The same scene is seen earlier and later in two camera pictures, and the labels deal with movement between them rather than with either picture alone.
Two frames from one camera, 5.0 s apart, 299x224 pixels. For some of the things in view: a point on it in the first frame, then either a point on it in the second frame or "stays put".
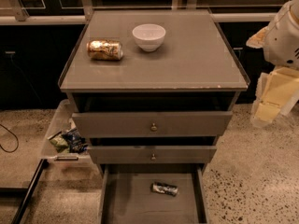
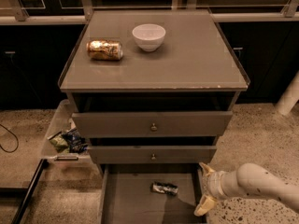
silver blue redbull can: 164,189 stays put
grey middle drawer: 152,154 stays put
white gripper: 281,44 -> 210,183
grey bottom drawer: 126,196 stays put
